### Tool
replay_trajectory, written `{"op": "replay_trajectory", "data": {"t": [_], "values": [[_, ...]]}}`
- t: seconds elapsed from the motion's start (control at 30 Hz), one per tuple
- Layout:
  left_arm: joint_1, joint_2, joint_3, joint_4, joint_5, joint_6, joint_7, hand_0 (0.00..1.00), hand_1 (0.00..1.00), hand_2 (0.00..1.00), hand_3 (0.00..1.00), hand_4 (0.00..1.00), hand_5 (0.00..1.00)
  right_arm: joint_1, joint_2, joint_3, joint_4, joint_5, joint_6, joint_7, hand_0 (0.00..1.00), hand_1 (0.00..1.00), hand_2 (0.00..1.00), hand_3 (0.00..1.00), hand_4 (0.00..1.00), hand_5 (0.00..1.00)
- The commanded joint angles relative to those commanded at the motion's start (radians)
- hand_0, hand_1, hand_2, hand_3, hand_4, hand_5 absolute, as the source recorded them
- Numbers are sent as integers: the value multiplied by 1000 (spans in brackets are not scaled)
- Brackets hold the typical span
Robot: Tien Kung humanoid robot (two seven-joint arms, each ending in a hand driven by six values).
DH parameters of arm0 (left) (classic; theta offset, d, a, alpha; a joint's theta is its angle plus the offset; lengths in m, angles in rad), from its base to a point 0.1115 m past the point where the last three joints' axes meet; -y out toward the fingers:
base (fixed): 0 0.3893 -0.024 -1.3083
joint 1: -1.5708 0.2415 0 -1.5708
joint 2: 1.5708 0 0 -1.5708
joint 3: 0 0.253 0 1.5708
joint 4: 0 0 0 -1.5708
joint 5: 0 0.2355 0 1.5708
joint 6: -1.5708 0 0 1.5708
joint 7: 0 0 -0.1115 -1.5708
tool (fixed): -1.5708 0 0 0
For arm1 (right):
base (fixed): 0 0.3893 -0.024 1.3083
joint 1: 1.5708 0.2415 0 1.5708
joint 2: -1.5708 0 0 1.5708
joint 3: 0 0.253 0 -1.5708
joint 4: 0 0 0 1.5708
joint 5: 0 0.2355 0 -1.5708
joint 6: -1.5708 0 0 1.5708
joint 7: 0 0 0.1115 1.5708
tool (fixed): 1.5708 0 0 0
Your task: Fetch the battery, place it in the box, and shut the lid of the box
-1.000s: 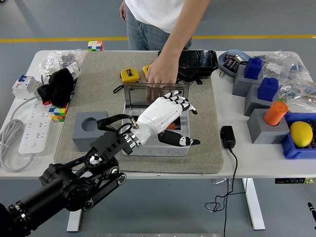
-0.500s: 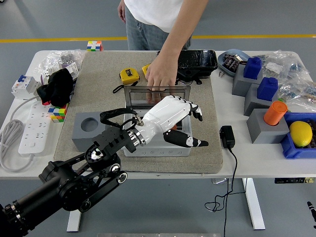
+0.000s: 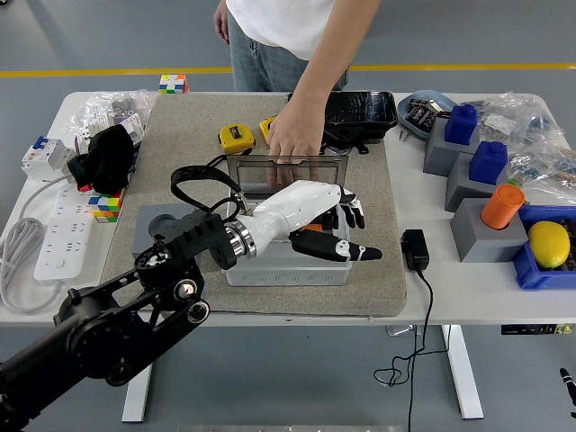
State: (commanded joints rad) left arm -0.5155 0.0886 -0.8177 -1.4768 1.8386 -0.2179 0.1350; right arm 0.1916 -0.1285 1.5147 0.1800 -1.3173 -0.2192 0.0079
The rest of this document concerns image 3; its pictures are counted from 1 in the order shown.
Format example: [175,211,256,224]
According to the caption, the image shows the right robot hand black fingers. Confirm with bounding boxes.
[559,367,576,422]

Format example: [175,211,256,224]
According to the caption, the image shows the person's right hand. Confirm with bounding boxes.
[212,0,230,45]

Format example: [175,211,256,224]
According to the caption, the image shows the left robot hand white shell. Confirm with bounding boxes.
[245,179,383,263]

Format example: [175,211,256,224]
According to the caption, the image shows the person's left hand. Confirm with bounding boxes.
[265,98,329,188]

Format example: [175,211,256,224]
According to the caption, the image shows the smoky transparent box lid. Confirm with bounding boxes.
[226,154,351,200]

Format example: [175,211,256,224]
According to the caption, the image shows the grey plastic electrical box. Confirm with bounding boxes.
[223,184,354,288]

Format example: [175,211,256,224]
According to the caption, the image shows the blue square battery block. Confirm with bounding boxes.
[469,140,509,185]
[444,103,480,146]

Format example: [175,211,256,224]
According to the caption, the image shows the person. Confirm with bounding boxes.
[212,0,383,188]

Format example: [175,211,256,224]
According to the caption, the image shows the black plastic tray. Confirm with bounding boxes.
[287,90,400,156]

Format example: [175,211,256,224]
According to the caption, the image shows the black table control panel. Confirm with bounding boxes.
[500,322,576,337]

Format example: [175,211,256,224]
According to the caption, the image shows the colourful puzzle cube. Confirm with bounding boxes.
[87,188,125,225]
[157,74,190,95]

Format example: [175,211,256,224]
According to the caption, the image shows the white table leg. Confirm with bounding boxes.
[440,324,485,420]
[121,363,154,424]

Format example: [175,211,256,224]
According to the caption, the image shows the blue plastic bin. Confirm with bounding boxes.
[511,204,576,292]

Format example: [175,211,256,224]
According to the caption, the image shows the grey-brown mat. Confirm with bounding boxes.
[97,92,409,318]

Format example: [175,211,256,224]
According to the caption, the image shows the black power adapter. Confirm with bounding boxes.
[400,229,430,271]

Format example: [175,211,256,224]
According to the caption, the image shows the light blue dish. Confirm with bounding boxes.
[397,89,458,143]

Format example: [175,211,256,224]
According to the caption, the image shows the clear bag of parts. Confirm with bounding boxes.
[465,91,566,149]
[62,88,158,154]
[503,130,576,206]

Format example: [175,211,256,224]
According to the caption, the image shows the yellow lemon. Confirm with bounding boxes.
[526,220,572,270]

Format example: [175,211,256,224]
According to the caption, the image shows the grey block with square hole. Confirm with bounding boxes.
[422,117,482,177]
[444,151,509,213]

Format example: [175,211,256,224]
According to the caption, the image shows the grey block with round hole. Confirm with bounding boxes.
[132,204,199,262]
[449,197,530,264]

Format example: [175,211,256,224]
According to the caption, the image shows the white circuit breaker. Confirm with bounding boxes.
[21,135,77,182]

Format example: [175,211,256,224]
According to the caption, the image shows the white power strip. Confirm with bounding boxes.
[33,184,95,285]

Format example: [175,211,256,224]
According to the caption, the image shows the yellow tape measure with strap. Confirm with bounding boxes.
[205,123,257,171]

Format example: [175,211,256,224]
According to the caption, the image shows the black adapter cord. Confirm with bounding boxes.
[373,267,451,432]

